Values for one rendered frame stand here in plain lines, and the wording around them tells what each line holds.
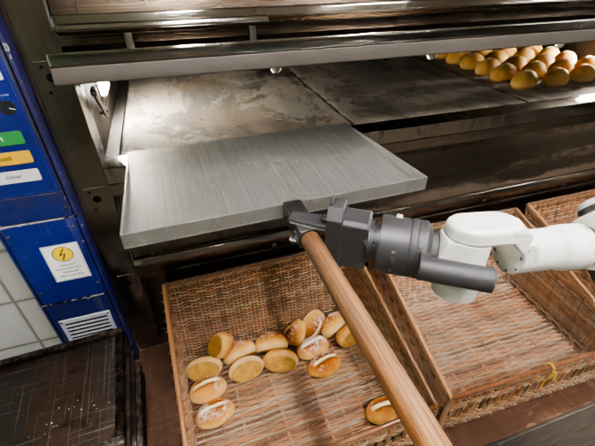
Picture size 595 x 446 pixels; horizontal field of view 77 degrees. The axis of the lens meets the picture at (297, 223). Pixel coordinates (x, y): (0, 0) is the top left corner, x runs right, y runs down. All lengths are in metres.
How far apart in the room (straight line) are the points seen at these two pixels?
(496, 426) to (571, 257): 0.63
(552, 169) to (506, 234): 0.96
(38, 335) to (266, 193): 0.77
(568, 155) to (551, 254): 0.93
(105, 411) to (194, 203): 0.47
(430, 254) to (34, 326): 1.00
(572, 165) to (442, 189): 0.51
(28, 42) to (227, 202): 0.43
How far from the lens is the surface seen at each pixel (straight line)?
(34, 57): 0.85
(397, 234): 0.55
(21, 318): 1.19
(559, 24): 1.04
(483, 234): 0.55
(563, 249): 0.67
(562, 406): 1.31
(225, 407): 1.06
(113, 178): 0.91
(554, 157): 1.51
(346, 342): 1.16
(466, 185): 1.28
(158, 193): 0.76
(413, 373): 1.03
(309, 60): 0.72
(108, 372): 0.99
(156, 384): 1.20
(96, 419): 0.93
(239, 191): 0.73
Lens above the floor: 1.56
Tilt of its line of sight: 36 degrees down
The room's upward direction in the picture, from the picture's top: straight up
